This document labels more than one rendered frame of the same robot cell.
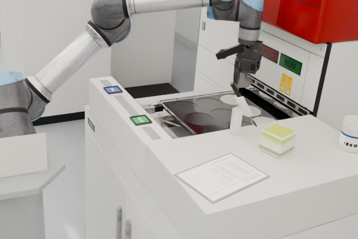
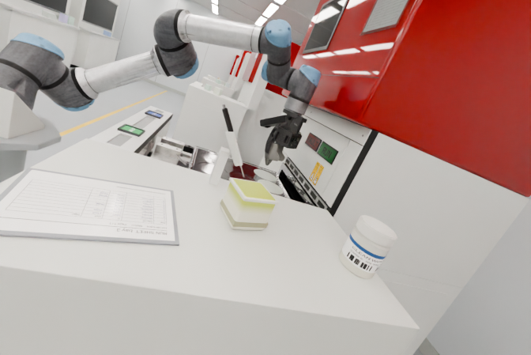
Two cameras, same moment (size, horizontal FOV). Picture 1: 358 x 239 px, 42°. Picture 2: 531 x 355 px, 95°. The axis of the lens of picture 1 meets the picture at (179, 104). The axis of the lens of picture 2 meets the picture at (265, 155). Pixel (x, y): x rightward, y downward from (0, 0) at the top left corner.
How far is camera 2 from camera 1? 0.96 m
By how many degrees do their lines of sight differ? 15
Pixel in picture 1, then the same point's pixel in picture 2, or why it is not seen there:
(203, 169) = (91, 184)
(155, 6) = (205, 30)
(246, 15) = (297, 81)
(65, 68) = (112, 71)
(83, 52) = (136, 65)
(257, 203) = (70, 281)
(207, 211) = not seen: outside the picture
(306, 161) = (270, 252)
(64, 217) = not seen: hidden behind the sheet
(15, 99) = (23, 58)
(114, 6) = (167, 18)
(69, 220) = not seen: hidden behind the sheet
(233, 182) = (93, 221)
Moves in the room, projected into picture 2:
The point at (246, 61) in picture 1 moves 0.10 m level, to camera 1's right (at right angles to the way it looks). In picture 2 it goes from (282, 131) to (310, 144)
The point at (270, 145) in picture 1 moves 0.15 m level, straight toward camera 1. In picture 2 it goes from (231, 203) to (160, 228)
